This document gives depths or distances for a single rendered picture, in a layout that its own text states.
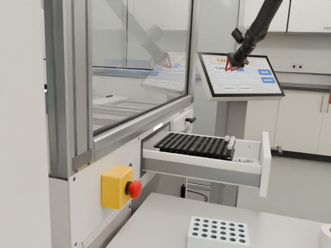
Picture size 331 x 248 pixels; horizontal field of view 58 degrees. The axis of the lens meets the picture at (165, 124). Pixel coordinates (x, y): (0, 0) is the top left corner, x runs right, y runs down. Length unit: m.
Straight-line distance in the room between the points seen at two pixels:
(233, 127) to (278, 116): 2.05
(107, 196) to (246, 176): 0.36
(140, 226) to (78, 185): 0.23
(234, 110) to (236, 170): 1.08
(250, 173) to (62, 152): 0.47
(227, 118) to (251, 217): 1.08
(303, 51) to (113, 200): 4.11
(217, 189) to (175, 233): 1.28
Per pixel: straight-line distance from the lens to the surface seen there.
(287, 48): 4.52
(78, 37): 0.52
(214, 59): 1.79
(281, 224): 0.83
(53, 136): 0.53
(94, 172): 0.61
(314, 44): 4.56
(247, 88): 1.78
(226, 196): 2.01
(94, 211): 0.64
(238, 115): 1.87
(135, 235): 0.71
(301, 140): 3.97
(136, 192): 0.63
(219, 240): 0.65
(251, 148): 1.03
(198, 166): 0.80
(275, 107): 3.86
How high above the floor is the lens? 1.15
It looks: 12 degrees down
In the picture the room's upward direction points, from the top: 3 degrees clockwise
